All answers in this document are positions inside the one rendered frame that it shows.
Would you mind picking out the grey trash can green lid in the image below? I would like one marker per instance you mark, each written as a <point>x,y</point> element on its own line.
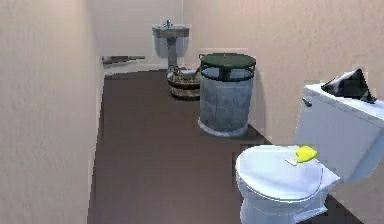
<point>225,103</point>

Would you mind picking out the yellow sponge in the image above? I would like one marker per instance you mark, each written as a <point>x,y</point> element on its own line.
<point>306,154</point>

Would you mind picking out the white toilet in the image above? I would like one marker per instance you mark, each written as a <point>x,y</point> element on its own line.
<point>333,140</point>

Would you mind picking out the black folded cloth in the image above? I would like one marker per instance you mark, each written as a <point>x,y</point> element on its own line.
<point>351,86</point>

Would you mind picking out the grey pedestal sink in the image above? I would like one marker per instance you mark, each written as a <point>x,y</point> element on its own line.
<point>170,33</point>

